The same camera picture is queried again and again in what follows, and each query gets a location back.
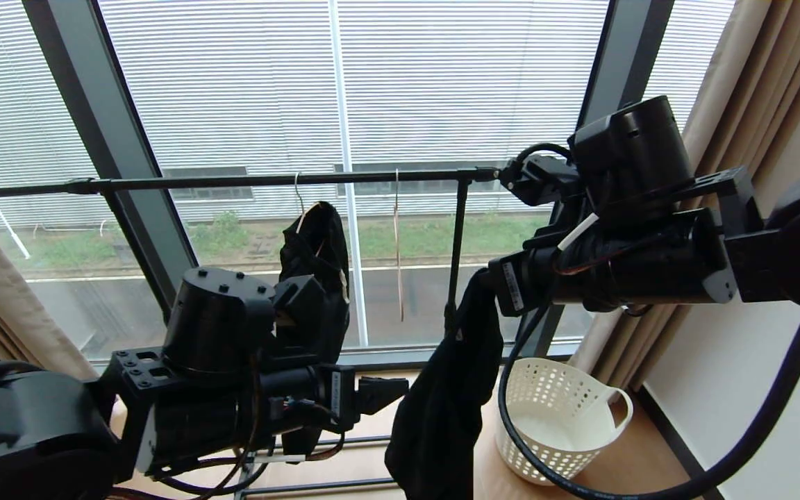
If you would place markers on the pink clothes hanger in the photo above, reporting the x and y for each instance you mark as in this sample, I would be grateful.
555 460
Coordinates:
398 264
298 194

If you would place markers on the black clothes rack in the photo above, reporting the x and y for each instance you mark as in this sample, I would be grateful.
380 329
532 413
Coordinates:
233 181

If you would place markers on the window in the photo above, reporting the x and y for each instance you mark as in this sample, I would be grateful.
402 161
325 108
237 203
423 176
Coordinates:
233 83

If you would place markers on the white laundry basket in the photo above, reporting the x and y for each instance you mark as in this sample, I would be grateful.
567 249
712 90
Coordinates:
553 396

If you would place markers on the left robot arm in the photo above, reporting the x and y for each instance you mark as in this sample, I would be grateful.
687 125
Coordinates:
212 326

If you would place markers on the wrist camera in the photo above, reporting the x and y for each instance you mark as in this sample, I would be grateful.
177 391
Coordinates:
299 298
539 180

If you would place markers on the black garment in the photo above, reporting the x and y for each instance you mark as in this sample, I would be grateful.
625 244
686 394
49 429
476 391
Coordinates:
448 396

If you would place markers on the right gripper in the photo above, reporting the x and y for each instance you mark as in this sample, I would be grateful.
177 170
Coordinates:
539 278

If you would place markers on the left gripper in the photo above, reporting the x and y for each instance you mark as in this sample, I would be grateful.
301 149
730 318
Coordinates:
341 399

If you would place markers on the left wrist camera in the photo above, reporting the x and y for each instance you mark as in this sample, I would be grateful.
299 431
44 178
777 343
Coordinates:
299 298

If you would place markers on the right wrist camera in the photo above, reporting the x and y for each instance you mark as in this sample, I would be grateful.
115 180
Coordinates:
539 180

